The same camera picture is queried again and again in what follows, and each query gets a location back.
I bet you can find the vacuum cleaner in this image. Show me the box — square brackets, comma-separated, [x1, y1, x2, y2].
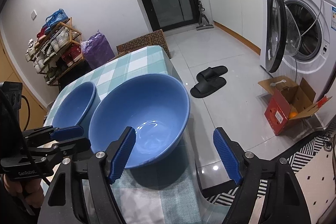
[196, 0, 214, 31]

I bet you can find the wooden door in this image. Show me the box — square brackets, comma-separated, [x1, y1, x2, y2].
[1, 39, 47, 131]

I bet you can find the black slipper far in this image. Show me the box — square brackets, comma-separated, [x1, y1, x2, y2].
[197, 65, 228, 82]

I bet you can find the blue bowl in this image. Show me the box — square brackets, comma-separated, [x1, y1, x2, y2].
[52, 81, 101, 133]
[88, 74, 190, 169]

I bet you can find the red orange cardboard box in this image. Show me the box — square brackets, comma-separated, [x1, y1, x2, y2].
[258, 76, 330, 135]

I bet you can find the wooden shoe rack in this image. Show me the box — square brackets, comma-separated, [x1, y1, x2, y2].
[25, 9, 85, 87]

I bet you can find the purple plastic bag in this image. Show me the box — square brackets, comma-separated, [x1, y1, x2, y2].
[80, 31, 115, 69]

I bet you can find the black slipper near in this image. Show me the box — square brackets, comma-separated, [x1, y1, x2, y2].
[190, 77, 227, 98]

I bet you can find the patterned cardboard box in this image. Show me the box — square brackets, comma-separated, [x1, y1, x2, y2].
[116, 29, 171, 59]

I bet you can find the white washing machine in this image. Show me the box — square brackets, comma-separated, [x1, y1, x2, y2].
[260, 0, 335, 100]

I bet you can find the person's left hand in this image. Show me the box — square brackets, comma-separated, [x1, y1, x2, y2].
[3, 174, 45, 208]

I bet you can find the black cable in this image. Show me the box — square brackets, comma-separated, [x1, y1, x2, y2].
[295, 0, 326, 77]

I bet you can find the teal checked tablecloth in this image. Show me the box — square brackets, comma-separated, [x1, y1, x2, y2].
[43, 45, 232, 224]

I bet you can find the black white patterned rug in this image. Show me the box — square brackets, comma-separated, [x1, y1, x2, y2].
[202, 119, 335, 206]

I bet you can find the black slipper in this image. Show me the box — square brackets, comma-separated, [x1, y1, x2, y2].
[190, 77, 227, 98]
[197, 65, 228, 82]

